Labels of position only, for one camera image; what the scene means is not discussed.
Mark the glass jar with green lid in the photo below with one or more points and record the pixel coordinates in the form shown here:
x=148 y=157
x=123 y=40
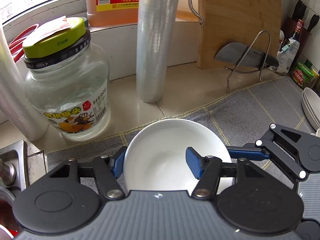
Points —
x=68 y=77

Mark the white bowl with pink flowers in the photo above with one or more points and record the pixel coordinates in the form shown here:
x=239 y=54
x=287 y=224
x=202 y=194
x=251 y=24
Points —
x=155 y=157

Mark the dark soy sauce bottle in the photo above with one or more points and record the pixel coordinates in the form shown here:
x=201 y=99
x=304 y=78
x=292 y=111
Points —
x=297 y=37

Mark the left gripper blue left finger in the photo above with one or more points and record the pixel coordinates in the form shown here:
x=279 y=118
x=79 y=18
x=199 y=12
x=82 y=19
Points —
x=117 y=161

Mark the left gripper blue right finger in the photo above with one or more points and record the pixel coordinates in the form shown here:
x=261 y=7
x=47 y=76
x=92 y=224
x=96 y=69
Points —
x=196 y=163

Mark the white plastic seasoning bag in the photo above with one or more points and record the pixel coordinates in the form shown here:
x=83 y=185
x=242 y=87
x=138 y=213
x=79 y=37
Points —
x=286 y=56

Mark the santoku kitchen knife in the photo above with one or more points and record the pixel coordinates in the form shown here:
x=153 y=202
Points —
x=231 y=53

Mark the orange cooking oil jug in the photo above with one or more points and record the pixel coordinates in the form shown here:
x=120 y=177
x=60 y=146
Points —
x=102 y=13

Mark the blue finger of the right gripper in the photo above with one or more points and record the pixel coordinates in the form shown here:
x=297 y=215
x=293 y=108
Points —
x=250 y=153

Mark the green lid sauce tub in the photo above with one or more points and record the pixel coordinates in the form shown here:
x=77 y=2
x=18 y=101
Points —
x=304 y=76

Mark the bamboo cutting board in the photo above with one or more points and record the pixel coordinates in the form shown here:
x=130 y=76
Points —
x=251 y=22

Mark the metal wire rack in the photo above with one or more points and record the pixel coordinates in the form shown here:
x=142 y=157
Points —
x=255 y=58

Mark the dark red knife block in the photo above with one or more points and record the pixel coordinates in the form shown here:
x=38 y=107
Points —
x=294 y=24

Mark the plastic wrap roll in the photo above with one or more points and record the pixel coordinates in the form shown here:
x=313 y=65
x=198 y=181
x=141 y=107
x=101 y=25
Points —
x=154 y=30

